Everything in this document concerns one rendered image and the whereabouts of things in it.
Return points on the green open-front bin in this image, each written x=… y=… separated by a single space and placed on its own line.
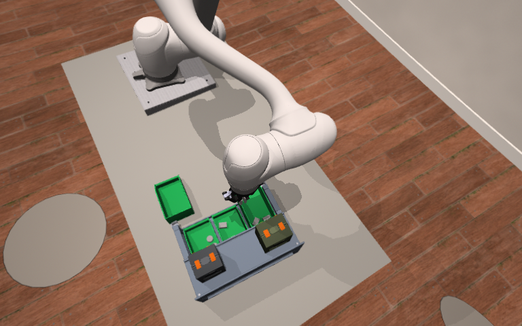
x=173 y=199
x=196 y=235
x=234 y=219
x=257 y=206

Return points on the grey metal shelf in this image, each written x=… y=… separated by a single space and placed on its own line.
x=242 y=255

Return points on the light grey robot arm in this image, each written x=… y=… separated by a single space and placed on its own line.
x=297 y=136

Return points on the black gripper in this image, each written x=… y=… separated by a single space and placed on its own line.
x=230 y=195

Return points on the dark green tool case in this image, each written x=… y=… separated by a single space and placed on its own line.
x=273 y=232

